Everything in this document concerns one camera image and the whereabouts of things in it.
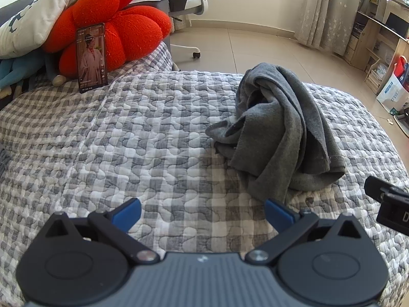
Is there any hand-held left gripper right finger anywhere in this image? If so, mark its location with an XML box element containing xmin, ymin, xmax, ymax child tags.
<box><xmin>244</xmin><ymin>198</ymin><xmax>368</xmax><ymax>266</ymax></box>

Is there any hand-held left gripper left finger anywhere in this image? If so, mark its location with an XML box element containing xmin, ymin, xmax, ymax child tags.
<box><xmin>38</xmin><ymin>198</ymin><xmax>160</xmax><ymax>265</ymax></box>

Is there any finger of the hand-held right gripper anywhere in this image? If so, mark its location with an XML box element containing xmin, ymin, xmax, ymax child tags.
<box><xmin>364</xmin><ymin>175</ymin><xmax>409</xmax><ymax>204</ymax></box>

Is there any grey ruffled shirt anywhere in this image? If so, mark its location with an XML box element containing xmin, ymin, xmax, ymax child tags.
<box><xmin>205</xmin><ymin>62</ymin><xmax>346</xmax><ymax>205</ymax></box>

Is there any grey checkered quilted bed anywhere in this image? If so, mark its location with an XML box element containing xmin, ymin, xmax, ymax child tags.
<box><xmin>0</xmin><ymin>40</ymin><xmax>409</xmax><ymax>307</ymax></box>

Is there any white shopping bag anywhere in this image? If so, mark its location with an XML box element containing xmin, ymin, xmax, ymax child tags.
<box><xmin>376</xmin><ymin>70</ymin><xmax>409</xmax><ymax>114</ymax></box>

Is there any wooden file rack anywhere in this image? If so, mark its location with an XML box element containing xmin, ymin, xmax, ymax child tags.
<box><xmin>364</xmin><ymin>59</ymin><xmax>390</xmax><ymax>95</ymax></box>

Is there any red bag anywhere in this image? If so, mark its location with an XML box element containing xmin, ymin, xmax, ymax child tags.
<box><xmin>394</xmin><ymin>56</ymin><xmax>409</xmax><ymax>90</ymax></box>

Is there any wooden computer desk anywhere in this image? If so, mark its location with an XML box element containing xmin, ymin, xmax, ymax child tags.
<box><xmin>343</xmin><ymin>0</ymin><xmax>409</xmax><ymax>95</ymax></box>

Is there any black smartphone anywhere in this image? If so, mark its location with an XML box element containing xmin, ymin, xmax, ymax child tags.
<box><xmin>76</xmin><ymin>23</ymin><xmax>108</xmax><ymax>93</ymax></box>

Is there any black laptop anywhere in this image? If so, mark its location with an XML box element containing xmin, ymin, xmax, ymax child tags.
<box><xmin>385</xmin><ymin>13</ymin><xmax>409</xmax><ymax>39</ymax></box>

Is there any blue plush toy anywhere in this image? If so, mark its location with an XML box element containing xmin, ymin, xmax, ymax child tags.
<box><xmin>0</xmin><ymin>49</ymin><xmax>69</xmax><ymax>100</ymax></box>

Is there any grey star curtain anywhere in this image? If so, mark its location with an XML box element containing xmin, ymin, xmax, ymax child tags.
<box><xmin>294</xmin><ymin>0</ymin><xmax>371</xmax><ymax>55</ymax></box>

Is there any red flower cushion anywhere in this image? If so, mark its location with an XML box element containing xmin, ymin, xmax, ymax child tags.
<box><xmin>41</xmin><ymin>0</ymin><xmax>173</xmax><ymax>79</ymax></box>

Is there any white paper sheet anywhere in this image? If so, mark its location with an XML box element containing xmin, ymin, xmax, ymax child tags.
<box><xmin>128</xmin><ymin>0</ymin><xmax>171</xmax><ymax>7</ymax></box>

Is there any white printed pillow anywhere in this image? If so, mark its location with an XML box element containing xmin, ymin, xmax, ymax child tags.
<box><xmin>0</xmin><ymin>0</ymin><xmax>109</xmax><ymax>60</ymax></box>

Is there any dark grey headboard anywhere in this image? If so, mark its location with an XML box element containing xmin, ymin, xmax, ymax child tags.
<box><xmin>0</xmin><ymin>0</ymin><xmax>36</xmax><ymax>28</ymax></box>

